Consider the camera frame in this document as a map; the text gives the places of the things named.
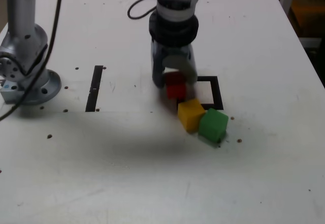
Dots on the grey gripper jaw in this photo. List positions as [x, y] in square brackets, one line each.
[177, 62]

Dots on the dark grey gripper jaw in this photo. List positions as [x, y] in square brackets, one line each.
[157, 69]

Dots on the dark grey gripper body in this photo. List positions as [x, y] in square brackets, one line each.
[177, 51]

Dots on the red cube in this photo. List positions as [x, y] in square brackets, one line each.
[175, 89]

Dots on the yellow cube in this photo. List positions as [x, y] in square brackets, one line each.
[189, 116]

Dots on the green cube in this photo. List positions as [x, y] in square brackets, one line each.
[212, 126]

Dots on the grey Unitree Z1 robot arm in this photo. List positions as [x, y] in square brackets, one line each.
[23, 43]

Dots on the black tape square outline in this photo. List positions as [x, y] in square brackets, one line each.
[216, 92]

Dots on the black tape strip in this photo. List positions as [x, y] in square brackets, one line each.
[95, 89]

